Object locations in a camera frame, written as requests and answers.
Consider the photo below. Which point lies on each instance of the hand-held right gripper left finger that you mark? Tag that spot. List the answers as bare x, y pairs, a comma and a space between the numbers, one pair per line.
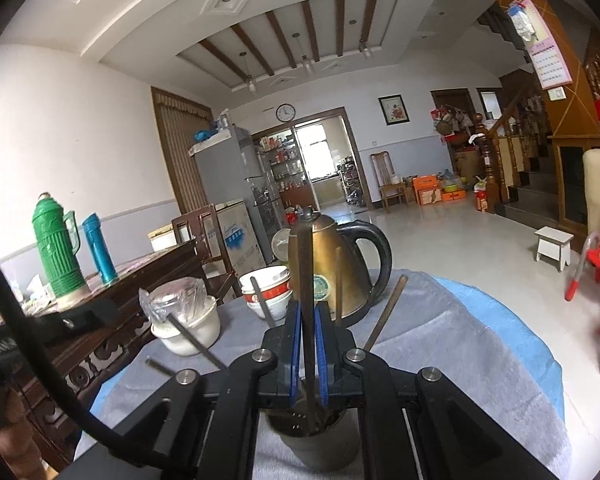
294, 350

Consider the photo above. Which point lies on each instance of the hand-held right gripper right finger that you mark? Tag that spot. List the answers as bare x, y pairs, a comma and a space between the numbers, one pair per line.
321, 355

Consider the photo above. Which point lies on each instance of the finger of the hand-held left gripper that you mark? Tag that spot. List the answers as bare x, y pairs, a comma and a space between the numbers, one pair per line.
87, 317

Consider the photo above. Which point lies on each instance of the bunch of dark chopsticks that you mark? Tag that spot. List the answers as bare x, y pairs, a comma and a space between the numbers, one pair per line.
386, 310

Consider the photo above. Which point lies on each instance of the dark wooden chopstick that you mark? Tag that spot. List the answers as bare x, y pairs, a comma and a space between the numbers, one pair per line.
305, 270

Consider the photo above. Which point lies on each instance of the grey metal chopstick holder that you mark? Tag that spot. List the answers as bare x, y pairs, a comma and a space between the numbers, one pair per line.
325, 450

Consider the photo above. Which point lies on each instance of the person's left hand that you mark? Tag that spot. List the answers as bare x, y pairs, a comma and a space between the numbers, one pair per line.
10, 440

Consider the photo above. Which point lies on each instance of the dark carved wooden sideboard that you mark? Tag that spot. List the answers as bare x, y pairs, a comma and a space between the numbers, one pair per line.
120, 320

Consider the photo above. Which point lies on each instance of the blue thermos flask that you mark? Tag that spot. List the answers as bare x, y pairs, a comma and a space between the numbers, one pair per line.
100, 250

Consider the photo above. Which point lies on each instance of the green thermos flask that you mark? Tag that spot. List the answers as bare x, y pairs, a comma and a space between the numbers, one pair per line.
55, 250

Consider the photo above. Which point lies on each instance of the white plastic basin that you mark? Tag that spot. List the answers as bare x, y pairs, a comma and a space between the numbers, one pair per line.
195, 332

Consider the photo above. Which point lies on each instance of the gold electric kettle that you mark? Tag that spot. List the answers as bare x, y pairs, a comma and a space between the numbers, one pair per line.
355, 260

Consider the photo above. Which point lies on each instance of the small white fan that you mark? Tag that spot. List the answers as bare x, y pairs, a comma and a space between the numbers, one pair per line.
280, 250

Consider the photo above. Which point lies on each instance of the plain white chest freezer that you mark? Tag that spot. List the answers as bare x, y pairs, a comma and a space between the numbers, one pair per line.
160, 240

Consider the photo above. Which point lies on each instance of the white freezer blue print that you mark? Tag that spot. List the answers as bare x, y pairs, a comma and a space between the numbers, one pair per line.
240, 240

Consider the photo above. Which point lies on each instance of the grey table cloth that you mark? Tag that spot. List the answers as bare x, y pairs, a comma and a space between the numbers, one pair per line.
455, 360

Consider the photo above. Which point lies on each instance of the brown wooden chair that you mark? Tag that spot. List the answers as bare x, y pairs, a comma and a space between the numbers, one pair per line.
195, 214

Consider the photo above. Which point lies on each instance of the metal kitchen rack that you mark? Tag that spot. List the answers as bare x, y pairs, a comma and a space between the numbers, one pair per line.
352, 180

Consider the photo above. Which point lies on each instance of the blue table cover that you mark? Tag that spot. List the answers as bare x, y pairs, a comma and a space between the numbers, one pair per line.
505, 320

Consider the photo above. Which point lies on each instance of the shelf with bottles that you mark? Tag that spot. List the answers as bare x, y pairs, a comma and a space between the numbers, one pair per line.
280, 160

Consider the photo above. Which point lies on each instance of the brown curtain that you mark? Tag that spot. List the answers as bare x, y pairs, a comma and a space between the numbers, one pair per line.
180, 150

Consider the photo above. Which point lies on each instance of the grey refrigerator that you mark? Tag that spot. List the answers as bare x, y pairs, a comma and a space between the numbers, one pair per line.
220, 170

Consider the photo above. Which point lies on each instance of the large orange cardboard box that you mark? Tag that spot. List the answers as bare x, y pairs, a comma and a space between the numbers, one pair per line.
427, 190

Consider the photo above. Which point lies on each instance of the tall-backed wooden chair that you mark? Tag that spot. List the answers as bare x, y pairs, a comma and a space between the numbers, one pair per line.
382, 165

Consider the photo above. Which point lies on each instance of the flat orange cardboard box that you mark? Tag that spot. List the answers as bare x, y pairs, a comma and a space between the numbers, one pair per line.
454, 196

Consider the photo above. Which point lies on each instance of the red white bag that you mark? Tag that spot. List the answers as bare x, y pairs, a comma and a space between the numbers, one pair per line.
485, 195

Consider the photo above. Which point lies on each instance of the wooden stair railing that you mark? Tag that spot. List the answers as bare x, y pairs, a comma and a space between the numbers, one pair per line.
487, 160

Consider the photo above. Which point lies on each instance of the small white stool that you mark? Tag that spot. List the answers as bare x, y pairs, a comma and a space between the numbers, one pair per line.
552, 237

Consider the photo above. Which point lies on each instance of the pendant ceiling lamp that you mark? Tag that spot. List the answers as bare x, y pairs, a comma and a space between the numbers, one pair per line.
250, 81
306, 64
364, 49

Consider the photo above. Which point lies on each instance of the wooden column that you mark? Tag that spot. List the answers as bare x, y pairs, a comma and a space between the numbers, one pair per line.
577, 110

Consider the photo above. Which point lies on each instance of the white blue hanging bag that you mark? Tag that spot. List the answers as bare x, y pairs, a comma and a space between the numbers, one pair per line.
522, 22

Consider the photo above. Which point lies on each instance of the round wall clock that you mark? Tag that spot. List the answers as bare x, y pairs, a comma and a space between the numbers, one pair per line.
286, 112

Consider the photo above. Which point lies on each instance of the framed wall picture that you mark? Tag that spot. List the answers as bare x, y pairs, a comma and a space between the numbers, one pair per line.
394, 110

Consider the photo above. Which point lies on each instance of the white light switch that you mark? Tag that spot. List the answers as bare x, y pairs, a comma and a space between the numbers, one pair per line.
557, 94

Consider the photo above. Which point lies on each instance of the pink wall calendar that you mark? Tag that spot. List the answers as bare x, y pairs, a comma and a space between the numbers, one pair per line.
550, 60

